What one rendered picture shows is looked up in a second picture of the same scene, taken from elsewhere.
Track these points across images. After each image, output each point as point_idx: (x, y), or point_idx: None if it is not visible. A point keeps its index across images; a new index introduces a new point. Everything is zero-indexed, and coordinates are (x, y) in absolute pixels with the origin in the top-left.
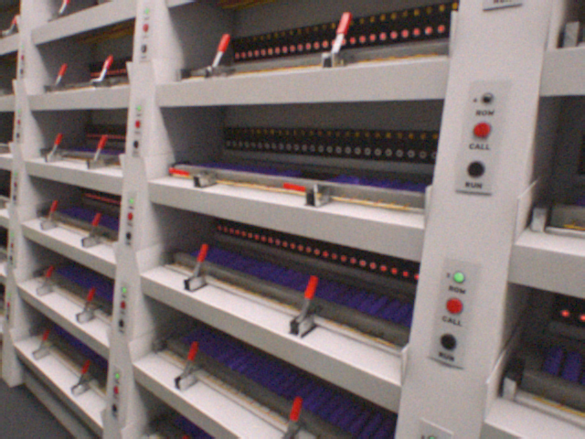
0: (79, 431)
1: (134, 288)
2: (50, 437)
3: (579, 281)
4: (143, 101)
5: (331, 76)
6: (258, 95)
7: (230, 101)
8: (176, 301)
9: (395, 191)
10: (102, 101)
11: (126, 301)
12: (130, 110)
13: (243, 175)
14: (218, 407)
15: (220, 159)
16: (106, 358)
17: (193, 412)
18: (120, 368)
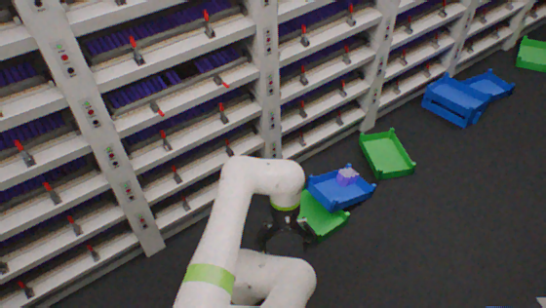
0: (101, 271)
1: (133, 177)
2: (93, 290)
3: (290, 60)
4: (89, 98)
5: (216, 41)
6: (180, 59)
7: (163, 68)
8: (165, 159)
9: (237, 61)
10: (19, 120)
11: (130, 187)
12: (73, 109)
13: (170, 91)
14: (199, 170)
15: (106, 91)
16: (120, 221)
17: (192, 180)
18: (139, 211)
